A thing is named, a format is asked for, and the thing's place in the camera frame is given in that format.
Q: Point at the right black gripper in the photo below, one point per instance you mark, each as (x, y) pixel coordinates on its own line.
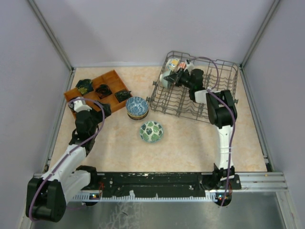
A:
(171, 78)

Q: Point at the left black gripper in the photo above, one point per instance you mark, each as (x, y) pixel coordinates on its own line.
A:
(99, 113)

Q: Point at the pale green bowl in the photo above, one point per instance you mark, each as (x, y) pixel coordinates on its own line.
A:
(166, 79)

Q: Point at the yellow blue patterned bowl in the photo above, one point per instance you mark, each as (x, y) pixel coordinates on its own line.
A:
(172, 64)

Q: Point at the orange patterned bowl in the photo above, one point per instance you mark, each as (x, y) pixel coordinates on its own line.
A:
(182, 66)

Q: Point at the orange green star bowl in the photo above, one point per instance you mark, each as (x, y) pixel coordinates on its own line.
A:
(145, 114)

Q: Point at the blue dotted bowl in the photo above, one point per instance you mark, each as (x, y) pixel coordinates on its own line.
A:
(136, 105)

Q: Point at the green leaf bowl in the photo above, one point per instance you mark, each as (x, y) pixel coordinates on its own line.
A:
(151, 132)

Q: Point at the blue white floral bowl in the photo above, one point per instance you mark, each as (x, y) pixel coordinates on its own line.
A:
(137, 118)

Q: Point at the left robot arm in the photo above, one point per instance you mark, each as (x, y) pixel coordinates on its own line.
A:
(48, 195)

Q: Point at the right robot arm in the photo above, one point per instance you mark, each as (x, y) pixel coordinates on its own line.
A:
(222, 113)

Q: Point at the orange flower rolled cloth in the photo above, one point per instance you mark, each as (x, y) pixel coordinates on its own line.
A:
(103, 91)

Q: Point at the wooden compartment tray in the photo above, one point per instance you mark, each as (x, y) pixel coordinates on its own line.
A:
(115, 84)

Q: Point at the green leaf rolled cloth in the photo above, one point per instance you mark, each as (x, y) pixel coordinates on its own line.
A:
(123, 95)

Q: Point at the yellow flower dark cloth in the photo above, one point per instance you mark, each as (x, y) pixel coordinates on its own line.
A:
(84, 86)

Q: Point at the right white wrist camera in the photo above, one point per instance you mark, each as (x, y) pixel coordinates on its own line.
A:
(190, 65)

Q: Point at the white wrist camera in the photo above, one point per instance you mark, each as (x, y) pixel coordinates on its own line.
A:
(190, 65)
(78, 104)

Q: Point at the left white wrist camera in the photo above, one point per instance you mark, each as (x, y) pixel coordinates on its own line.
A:
(78, 104)

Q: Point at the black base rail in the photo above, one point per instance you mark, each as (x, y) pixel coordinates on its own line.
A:
(158, 187)

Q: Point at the aluminium frame rail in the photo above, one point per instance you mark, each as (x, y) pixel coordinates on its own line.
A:
(262, 182)

